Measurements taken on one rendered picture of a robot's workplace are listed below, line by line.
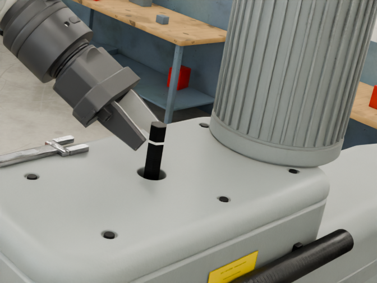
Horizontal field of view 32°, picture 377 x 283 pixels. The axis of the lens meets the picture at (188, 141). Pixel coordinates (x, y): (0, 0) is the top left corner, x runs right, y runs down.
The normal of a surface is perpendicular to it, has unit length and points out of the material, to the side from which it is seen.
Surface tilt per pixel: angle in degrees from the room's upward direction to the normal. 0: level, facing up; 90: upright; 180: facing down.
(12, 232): 45
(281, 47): 90
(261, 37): 90
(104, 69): 32
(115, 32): 90
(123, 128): 90
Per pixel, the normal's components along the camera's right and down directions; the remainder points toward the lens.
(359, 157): 0.15, -0.91
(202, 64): -0.70, 0.18
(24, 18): -0.02, 0.05
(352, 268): 0.70, 0.38
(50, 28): 0.18, -0.16
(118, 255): 0.45, -0.64
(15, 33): -0.33, 0.36
